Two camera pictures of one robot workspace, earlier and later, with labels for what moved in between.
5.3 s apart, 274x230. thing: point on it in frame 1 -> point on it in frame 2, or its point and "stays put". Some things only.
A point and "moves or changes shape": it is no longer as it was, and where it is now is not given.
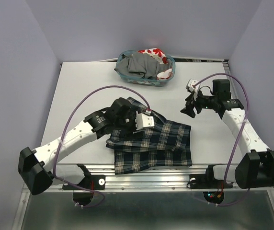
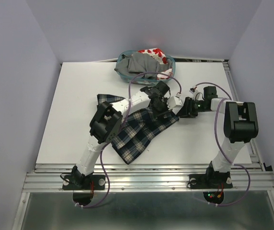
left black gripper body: [128, 124] -> [160, 108]
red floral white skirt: [159, 56] stays put
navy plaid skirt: [166, 144] moves or changes shape
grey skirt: [141, 64] stays put
